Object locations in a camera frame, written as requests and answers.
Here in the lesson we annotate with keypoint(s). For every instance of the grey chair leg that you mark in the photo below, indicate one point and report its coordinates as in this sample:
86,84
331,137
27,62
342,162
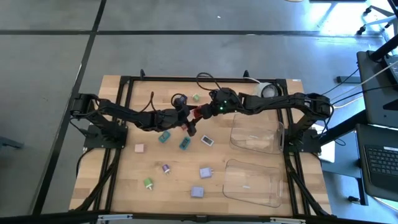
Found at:
9,143

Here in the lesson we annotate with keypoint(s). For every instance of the small light green cube charger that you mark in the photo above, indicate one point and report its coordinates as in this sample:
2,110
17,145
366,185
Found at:
196,97

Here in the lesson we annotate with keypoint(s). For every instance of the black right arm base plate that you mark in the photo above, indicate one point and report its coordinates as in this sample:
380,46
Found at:
311,146

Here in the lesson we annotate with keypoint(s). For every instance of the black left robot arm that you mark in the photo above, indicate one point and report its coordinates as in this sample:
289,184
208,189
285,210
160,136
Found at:
130,115

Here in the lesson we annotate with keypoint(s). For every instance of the pink charger block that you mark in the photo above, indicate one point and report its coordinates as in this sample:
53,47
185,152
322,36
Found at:
139,148

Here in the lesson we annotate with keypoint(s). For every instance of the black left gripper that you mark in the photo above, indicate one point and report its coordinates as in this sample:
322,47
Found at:
169,119

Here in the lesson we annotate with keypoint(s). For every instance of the white paper sheet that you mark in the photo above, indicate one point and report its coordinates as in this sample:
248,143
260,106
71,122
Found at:
329,152

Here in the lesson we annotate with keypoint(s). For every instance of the lavender wall charger block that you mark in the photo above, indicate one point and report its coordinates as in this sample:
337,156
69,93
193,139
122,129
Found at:
205,172
197,192

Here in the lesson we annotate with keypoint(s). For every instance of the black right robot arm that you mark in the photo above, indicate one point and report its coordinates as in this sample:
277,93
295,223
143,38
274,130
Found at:
280,101

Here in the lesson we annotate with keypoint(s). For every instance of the blue digital clock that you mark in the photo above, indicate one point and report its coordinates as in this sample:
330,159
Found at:
182,99

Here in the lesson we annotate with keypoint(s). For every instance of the white digital clock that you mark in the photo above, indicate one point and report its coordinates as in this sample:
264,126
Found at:
207,140

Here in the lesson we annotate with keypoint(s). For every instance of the dark grey side desk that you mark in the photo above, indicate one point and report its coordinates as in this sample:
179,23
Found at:
376,102

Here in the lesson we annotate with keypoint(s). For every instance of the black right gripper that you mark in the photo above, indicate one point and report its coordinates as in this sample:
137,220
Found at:
225,101

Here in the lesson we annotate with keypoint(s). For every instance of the purple and white plug adapter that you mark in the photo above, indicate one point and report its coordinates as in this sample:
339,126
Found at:
166,168

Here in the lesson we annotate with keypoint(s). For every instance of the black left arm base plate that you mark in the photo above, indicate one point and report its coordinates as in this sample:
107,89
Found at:
93,141

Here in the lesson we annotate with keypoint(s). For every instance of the red charger block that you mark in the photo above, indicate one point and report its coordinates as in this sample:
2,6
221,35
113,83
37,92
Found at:
195,116

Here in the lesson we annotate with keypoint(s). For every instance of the office chair base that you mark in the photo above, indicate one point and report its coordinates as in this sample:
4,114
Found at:
377,20

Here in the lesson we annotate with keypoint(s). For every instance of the black laptop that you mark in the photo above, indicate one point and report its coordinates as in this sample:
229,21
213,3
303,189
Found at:
382,161

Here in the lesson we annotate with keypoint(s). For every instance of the teal digital clock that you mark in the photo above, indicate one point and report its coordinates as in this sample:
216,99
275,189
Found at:
185,143
164,137

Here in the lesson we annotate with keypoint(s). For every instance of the clear plastic bin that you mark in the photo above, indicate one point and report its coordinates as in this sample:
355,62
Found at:
258,137
252,183

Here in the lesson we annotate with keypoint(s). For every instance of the black camera rail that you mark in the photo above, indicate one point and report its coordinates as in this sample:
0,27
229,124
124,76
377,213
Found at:
199,219

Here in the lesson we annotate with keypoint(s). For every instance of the black diagonal stand pole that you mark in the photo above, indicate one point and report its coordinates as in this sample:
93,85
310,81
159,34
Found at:
342,129
384,46

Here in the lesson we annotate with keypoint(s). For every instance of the green and white plug adapter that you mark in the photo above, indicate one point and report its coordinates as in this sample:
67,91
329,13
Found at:
148,183

